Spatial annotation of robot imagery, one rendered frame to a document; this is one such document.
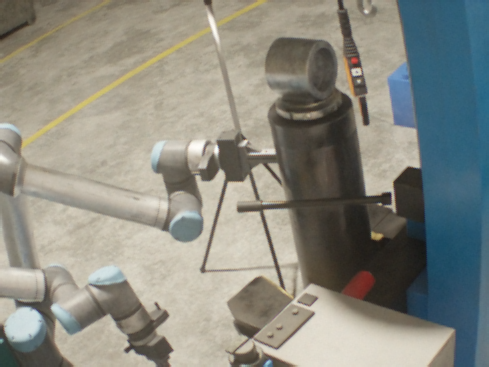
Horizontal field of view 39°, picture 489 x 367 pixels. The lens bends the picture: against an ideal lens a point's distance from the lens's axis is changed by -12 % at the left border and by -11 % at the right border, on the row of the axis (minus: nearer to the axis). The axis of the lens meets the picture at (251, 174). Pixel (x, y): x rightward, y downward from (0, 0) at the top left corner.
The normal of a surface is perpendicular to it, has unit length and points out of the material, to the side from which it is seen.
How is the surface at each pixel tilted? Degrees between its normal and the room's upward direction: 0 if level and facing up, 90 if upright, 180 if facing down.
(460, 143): 90
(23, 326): 5
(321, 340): 0
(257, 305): 0
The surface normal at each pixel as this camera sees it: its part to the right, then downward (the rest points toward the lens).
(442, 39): -0.64, 0.50
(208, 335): -0.20, -0.84
